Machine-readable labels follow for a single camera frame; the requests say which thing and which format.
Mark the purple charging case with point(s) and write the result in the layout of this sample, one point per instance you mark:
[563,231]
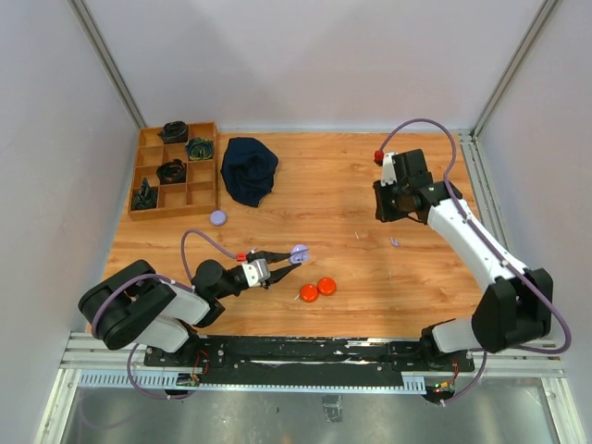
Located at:
[218,218]
[299,254]

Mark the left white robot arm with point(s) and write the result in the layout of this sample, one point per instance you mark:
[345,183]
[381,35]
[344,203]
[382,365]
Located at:
[138,305]

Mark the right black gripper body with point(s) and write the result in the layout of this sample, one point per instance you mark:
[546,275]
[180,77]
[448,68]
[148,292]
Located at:
[390,200]

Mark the green patterned rolled belt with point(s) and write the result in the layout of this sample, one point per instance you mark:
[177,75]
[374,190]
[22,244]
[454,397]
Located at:
[199,149]

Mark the black rolled belt middle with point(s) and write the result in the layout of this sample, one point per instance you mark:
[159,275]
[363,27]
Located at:
[173,172]

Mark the black rolled belt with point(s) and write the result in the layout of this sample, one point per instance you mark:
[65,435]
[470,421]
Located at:
[174,132]
[173,172]

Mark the dark blue cloth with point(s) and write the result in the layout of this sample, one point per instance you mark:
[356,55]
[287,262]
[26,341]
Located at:
[248,170]

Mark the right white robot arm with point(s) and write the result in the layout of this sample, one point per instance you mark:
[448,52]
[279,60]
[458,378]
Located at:
[515,305]

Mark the orange earbud charging case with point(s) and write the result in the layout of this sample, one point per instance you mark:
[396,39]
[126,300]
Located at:
[308,293]

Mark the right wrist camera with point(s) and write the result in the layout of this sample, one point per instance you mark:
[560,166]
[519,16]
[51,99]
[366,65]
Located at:
[387,163]

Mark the dark folded belt bottom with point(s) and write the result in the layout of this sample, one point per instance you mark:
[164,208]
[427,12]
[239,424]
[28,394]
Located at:
[145,198]

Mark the wooden compartment tray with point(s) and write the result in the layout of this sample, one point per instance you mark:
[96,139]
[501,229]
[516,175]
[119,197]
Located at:
[197,196]

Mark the black rolled belt top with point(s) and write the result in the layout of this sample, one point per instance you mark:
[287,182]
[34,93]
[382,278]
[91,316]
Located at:
[174,132]

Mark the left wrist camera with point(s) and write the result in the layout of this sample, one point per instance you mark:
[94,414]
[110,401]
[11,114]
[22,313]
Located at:
[256,272]

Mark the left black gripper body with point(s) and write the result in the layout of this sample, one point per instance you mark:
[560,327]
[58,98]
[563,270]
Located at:
[235,286]

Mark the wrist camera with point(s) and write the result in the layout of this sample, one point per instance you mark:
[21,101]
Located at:
[256,272]
[387,163]

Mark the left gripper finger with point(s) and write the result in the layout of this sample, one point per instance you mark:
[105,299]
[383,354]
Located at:
[278,274]
[264,258]

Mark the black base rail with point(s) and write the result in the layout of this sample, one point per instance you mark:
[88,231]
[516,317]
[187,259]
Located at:
[253,362]

